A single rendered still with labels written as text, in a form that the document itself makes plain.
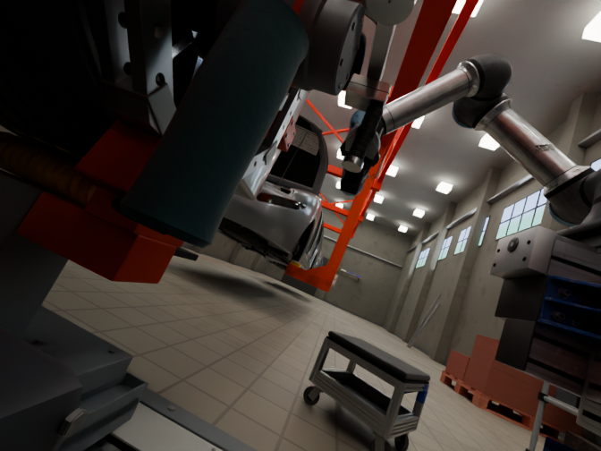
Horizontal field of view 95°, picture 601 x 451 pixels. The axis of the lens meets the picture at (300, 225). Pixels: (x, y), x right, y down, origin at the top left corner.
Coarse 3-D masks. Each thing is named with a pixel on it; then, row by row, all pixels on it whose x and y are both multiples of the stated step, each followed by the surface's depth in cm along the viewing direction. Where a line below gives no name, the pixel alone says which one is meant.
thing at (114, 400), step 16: (112, 384) 56; (128, 384) 58; (144, 384) 58; (80, 400) 49; (96, 400) 50; (112, 400) 49; (128, 400) 53; (96, 416) 46; (112, 416) 50; (128, 416) 56; (80, 432) 44; (96, 432) 47; (64, 448) 41; (80, 448) 45
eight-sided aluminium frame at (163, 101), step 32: (96, 0) 26; (128, 0) 25; (160, 0) 27; (96, 32) 28; (128, 32) 27; (160, 32) 28; (128, 64) 31; (160, 64) 29; (128, 96) 30; (160, 96) 30; (288, 96) 70; (160, 128) 32; (256, 160) 62
